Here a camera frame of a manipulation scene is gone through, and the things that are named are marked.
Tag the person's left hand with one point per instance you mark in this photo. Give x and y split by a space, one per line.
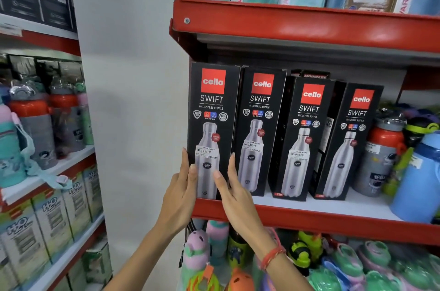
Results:
177 201

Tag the person's right hand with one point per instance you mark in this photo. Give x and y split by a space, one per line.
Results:
240 211

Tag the person's left thumb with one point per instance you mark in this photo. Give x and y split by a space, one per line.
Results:
193 181

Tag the person's right thumb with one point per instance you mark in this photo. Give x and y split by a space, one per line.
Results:
221 184

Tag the black steel bottle box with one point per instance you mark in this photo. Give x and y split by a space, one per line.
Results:
302 136
213 108
347 150
259 119

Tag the person's left forearm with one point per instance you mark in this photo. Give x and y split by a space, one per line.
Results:
147 260

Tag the person's right forearm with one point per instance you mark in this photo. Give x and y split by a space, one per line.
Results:
287 273

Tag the pink and teal kids bottle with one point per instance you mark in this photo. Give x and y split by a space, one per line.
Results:
217 239

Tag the green bottle with dark print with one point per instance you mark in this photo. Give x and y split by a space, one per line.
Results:
238 249

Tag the pink and green kids bottle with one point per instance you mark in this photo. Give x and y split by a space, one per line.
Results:
194 249

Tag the orange and green kids bottle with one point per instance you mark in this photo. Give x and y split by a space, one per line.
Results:
203 280

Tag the orange kids bottle lid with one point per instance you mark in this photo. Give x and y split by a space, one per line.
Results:
240 282

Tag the green and black kids bottle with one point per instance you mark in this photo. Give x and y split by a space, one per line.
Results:
302 253

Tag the green and white box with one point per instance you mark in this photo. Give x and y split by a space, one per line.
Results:
98 261

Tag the white and red shelf rack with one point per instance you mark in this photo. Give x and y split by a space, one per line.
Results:
58 167

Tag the black box with white lettering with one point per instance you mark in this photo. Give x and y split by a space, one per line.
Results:
314 73

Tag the row of white bottle boxes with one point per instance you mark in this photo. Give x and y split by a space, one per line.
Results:
44 222

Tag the grey bottle with red lid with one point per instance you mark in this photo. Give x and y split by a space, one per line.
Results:
378 160

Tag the row of grey red-lid bottles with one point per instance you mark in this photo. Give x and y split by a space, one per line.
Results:
48 115

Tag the group of green lid bottles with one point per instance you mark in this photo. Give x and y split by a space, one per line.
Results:
371 266

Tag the red metal shelf rack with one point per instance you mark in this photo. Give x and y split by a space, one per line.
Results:
302 26

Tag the blue plastic bottle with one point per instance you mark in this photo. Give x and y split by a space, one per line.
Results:
417 184

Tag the purple bottle lids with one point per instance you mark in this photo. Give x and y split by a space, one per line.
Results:
422 112

